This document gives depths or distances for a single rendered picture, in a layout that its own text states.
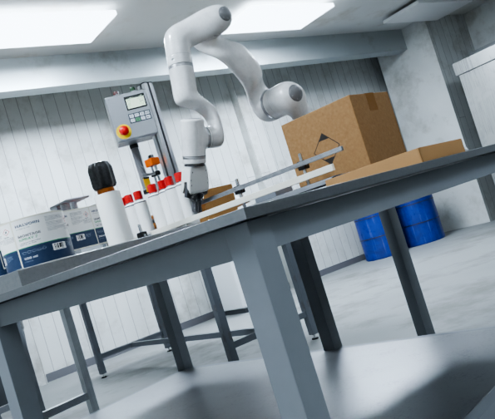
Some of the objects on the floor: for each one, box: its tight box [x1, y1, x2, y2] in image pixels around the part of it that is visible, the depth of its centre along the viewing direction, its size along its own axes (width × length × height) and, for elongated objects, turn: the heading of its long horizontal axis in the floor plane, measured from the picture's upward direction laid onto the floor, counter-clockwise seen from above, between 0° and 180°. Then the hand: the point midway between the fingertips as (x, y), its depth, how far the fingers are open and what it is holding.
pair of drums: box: [354, 195, 445, 262], centre depth 912 cm, size 73×123×87 cm, turn 43°
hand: (196, 206), depth 239 cm, fingers closed, pressing on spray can
